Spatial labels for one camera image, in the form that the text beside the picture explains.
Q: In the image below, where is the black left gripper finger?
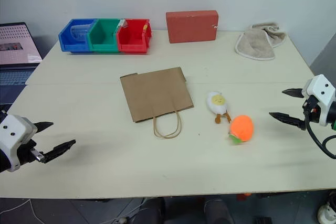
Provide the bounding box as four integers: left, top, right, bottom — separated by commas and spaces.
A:
31, 121, 54, 134
41, 140, 77, 164

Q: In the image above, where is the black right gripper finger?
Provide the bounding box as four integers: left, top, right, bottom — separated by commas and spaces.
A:
281, 88, 306, 99
268, 111, 307, 131

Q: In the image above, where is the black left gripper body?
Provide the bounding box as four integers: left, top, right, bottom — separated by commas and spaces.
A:
14, 139, 47, 167

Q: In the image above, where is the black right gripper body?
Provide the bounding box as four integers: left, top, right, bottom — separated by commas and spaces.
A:
301, 94, 320, 124

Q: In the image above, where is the orange plush toy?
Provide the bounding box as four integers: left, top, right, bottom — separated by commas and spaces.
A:
227, 114, 255, 146

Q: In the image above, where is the beige crumpled towel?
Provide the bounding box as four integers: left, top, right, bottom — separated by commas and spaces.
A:
234, 21, 287, 61

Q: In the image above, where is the egg plush toy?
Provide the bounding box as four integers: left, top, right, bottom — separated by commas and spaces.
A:
206, 91, 233, 125

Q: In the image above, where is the blue plastic storage bin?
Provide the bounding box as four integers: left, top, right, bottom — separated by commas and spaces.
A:
58, 18, 97, 53

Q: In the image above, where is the open laptop computer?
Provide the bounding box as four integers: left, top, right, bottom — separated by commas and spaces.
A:
0, 22, 44, 87

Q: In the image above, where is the white round floor object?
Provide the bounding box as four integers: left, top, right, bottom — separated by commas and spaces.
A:
318, 189, 336, 224

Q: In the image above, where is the clear plastic cup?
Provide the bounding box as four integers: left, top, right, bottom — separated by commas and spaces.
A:
69, 23, 93, 45

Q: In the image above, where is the green plastic storage bin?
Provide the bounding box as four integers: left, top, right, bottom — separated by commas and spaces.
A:
86, 18, 124, 53

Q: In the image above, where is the dark rounded shape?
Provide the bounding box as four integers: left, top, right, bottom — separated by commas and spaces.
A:
203, 198, 235, 224
135, 197, 166, 224

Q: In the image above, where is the red plastic storage bin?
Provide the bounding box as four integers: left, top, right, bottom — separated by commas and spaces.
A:
115, 18, 154, 54

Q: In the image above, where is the red-brown rectangular block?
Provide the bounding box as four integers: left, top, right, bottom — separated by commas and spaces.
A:
165, 9, 219, 45

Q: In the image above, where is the crumpled clear plastic wrapper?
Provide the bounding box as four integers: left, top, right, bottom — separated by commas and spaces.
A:
114, 18, 129, 36

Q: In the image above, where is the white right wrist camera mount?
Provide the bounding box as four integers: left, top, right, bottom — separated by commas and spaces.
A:
301, 74, 336, 127

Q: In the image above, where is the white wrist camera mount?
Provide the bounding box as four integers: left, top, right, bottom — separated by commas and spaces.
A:
0, 114, 38, 173
301, 74, 336, 127

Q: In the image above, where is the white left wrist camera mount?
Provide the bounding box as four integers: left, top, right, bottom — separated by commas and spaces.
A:
0, 114, 38, 173

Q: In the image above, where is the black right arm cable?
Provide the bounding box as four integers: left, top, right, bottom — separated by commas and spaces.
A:
303, 108, 336, 160

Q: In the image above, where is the white floor cable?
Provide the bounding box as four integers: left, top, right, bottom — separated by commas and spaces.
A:
0, 198, 128, 224

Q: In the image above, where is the brown paper bag with handles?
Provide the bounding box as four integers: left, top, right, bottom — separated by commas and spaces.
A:
120, 67, 195, 139

